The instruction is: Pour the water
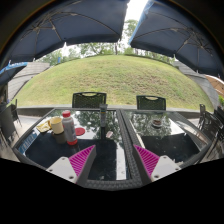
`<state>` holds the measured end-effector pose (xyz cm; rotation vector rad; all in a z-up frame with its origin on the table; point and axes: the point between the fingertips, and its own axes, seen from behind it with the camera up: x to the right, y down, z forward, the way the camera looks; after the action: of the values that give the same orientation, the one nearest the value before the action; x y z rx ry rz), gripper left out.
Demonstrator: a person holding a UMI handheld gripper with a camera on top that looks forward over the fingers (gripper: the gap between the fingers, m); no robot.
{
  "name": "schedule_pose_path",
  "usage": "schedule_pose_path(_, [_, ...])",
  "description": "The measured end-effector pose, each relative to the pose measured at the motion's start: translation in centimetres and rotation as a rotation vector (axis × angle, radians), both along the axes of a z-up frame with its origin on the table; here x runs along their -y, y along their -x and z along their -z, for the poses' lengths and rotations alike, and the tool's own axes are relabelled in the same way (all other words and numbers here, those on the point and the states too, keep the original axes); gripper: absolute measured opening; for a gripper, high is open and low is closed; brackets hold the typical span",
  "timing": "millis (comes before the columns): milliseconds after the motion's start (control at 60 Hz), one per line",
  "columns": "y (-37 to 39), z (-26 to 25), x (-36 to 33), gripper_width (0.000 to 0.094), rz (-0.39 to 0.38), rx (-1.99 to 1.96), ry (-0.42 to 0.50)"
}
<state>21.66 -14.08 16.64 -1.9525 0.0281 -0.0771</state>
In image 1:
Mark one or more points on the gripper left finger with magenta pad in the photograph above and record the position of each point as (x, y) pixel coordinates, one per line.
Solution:
(75, 168)

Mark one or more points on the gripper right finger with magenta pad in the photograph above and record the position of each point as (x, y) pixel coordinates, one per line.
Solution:
(154, 167)

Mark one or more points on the red round lid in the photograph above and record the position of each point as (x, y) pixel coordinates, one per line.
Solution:
(79, 131)

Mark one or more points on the clear bottle with red cap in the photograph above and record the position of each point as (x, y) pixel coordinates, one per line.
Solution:
(69, 130)

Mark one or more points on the small round ashtray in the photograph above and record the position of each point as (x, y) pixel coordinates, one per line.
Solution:
(156, 123)

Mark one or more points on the cream yellow cup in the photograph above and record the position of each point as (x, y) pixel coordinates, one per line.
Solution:
(56, 125)

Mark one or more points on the yellow cloth on table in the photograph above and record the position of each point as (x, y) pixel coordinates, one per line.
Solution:
(44, 127)

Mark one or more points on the umbrella pole on table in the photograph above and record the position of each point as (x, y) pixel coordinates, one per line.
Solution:
(103, 111)

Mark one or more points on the dark chairs at right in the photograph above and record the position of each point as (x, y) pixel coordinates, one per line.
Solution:
(212, 127)

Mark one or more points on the dark chair at left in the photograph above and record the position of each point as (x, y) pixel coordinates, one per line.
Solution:
(8, 115)

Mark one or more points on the blue umbrella at far left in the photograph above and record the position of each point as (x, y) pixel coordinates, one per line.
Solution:
(8, 72)

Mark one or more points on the right dark patio umbrella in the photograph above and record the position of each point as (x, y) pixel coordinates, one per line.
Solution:
(170, 31)

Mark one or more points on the dark patio umbrella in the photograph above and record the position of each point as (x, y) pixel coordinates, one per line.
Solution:
(30, 29)
(170, 31)

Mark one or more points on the left dark patio umbrella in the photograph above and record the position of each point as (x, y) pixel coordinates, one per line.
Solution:
(30, 29)

